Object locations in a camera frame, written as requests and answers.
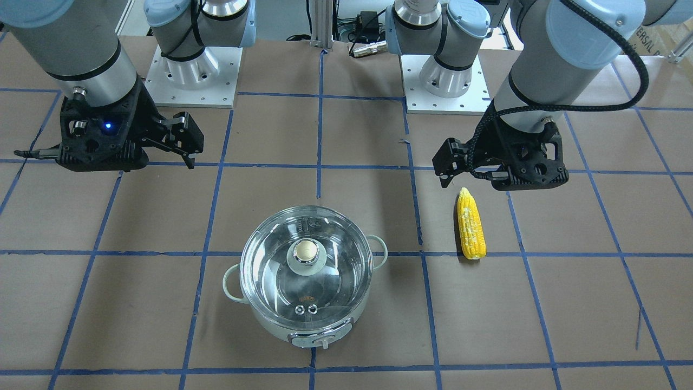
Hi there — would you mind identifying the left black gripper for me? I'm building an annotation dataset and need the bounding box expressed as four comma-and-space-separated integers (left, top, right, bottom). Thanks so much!
432, 116, 569, 191

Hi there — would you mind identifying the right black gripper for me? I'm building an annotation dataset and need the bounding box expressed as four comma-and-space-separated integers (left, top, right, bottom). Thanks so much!
15, 81, 205, 171

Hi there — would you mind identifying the yellow corn cob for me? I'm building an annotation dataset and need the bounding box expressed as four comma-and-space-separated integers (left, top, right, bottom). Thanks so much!
455, 187, 487, 260

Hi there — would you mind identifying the glass pot lid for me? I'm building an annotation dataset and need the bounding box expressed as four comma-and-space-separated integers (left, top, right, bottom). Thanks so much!
240, 205, 374, 331

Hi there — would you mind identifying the pale green cooking pot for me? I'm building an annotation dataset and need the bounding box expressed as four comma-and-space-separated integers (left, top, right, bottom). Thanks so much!
222, 205, 389, 352

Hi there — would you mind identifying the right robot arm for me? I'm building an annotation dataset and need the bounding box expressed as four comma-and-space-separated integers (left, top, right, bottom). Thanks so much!
2, 1, 257, 171

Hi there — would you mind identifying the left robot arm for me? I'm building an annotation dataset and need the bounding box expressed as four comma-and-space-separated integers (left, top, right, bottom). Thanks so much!
384, 1, 691, 191

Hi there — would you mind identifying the silver metal connector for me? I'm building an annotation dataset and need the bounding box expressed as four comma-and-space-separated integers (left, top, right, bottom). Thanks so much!
350, 41, 388, 59

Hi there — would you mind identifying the black power adapter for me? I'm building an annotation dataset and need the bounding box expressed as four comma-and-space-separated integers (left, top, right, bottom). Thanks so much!
355, 11, 380, 35

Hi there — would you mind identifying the cardboard box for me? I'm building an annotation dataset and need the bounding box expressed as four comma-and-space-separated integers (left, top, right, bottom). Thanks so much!
629, 18, 692, 57

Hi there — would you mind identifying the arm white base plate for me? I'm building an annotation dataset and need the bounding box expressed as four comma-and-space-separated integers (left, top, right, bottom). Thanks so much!
400, 55, 492, 114
145, 47, 243, 109

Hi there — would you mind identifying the black cables bundle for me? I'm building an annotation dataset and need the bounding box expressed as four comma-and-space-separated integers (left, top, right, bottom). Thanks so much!
286, 0, 401, 44

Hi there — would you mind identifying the aluminium frame post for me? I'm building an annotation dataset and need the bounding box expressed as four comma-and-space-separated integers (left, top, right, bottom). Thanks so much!
309, 1, 336, 51

